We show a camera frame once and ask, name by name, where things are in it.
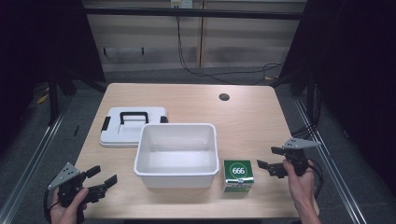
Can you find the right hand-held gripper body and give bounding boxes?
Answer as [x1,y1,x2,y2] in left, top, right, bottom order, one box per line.
[281,137,322,177]

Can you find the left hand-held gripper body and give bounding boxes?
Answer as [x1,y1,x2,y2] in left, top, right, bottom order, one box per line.
[47,161,106,224]

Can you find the green and white carton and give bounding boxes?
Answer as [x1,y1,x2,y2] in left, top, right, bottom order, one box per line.
[222,159,255,193]

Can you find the white plastic storage box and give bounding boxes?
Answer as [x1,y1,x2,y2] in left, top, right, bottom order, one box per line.
[134,122,220,189]

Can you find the person's right hand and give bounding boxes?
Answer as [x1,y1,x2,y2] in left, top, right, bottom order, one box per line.
[282,159,316,202]

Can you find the person's left hand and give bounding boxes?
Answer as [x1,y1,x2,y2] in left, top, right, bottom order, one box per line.
[49,188,90,224]

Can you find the black metal stand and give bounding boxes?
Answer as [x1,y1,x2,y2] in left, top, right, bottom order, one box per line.
[305,71,316,126]
[47,69,61,126]

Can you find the yellow floor tape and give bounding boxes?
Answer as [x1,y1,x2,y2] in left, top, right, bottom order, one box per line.
[35,92,50,105]

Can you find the black curtain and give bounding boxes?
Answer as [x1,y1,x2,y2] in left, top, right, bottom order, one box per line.
[0,0,106,153]
[274,0,396,190]

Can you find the black horizontal bar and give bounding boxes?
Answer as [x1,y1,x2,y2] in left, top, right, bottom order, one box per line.
[83,7,304,21]

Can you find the black floor cables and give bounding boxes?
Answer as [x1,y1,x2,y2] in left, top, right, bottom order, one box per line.
[290,123,317,139]

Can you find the left hand-held gripper cable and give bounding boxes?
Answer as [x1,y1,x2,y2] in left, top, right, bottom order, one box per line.
[43,186,61,224]

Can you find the hand-held gripper cable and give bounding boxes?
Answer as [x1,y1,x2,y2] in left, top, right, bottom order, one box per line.
[307,158,325,200]
[43,186,61,224]

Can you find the metal floor rail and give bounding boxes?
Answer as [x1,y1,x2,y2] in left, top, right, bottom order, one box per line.
[0,108,69,224]
[293,97,369,224]

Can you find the right hand-held gripper cable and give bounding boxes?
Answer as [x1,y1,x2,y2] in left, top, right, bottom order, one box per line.
[307,158,325,200]

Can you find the white lid with black handle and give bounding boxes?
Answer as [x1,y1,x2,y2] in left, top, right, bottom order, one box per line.
[99,106,169,148]

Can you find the long black wall cable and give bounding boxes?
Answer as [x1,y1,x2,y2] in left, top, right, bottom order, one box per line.
[176,15,285,86]

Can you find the white wall socket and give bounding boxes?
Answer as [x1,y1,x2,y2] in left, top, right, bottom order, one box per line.
[170,0,194,9]

